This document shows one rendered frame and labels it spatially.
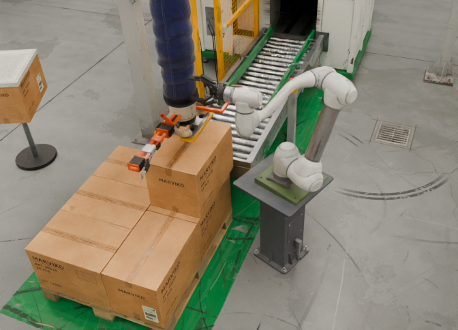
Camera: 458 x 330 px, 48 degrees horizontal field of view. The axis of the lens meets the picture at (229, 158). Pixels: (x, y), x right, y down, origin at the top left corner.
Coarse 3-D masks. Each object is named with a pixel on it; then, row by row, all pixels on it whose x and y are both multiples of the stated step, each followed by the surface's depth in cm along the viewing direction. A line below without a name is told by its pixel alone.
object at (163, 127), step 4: (160, 124) 321; (164, 124) 321; (168, 124) 321; (172, 124) 319; (156, 128) 316; (160, 128) 318; (164, 128) 318; (168, 128) 318; (172, 128) 318; (156, 132) 319; (164, 132) 316; (168, 132) 315; (172, 132) 319; (168, 136) 317
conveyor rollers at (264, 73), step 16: (272, 48) 547; (288, 48) 547; (256, 64) 522; (272, 64) 524; (288, 64) 519; (240, 80) 498; (256, 80) 499; (272, 80) 495; (288, 80) 496; (224, 112) 457; (240, 144) 423
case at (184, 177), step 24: (168, 144) 357; (192, 144) 356; (216, 144) 354; (168, 168) 336; (192, 168) 335; (216, 168) 362; (168, 192) 351; (192, 192) 341; (216, 192) 373; (192, 216) 357
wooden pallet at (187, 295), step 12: (228, 216) 416; (216, 240) 408; (204, 264) 384; (48, 288) 363; (192, 288) 373; (72, 300) 359; (180, 300) 351; (96, 312) 357; (108, 312) 350; (180, 312) 357; (144, 324) 340; (168, 324) 339
